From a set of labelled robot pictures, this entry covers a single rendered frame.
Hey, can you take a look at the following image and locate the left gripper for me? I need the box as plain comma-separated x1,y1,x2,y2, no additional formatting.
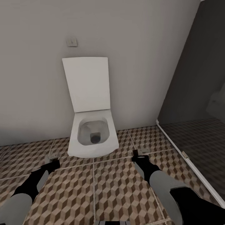
41,160,60,173

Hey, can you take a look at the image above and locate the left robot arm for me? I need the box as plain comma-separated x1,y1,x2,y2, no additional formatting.
0,153,61,225

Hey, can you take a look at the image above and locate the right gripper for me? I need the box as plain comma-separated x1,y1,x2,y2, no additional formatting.
131,155,149,162

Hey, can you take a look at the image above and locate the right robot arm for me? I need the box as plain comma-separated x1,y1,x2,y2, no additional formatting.
131,148,225,225

